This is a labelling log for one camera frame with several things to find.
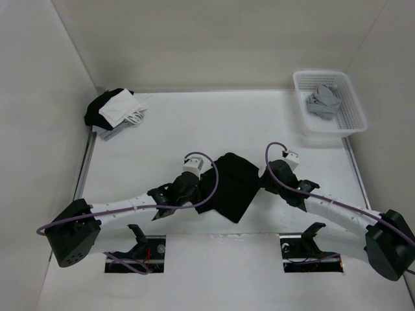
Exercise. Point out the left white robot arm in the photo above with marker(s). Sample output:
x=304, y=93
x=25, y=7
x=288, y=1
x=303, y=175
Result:
x=113, y=228

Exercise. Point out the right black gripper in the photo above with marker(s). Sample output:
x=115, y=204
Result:
x=265, y=183

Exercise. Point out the folded black tank top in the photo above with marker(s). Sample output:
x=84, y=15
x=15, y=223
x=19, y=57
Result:
x=93, y=117

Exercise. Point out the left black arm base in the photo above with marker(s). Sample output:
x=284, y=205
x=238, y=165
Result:
x=146, y=255

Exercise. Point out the folded grey tank top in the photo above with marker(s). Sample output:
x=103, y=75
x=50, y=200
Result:
x=106, y=131

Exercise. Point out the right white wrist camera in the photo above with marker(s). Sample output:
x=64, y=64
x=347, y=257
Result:
x=291, y=158

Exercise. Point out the grey tank top in basket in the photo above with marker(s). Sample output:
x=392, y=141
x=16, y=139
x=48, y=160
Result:
x=323, y=102

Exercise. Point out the black tank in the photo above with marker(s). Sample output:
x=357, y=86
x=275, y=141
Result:
x=93, y=117
x=239, y=182

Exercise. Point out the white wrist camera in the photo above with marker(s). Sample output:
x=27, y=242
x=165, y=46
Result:
x=291, y=158
x=193, y=165

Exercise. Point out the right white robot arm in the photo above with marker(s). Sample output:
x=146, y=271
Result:
x=382, y=240

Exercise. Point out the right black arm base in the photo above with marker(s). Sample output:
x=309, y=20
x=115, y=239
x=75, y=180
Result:
x=300, y=254

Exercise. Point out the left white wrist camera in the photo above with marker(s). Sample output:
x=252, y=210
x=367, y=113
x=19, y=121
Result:
x=193, y=165

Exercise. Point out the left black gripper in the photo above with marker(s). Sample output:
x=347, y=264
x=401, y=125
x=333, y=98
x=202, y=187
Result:
x=199, y=188

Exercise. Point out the white plastic basket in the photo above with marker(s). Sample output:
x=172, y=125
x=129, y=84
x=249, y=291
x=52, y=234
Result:
x=350, y=117

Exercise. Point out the folded white tank top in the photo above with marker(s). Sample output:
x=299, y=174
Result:
x=123, y=107

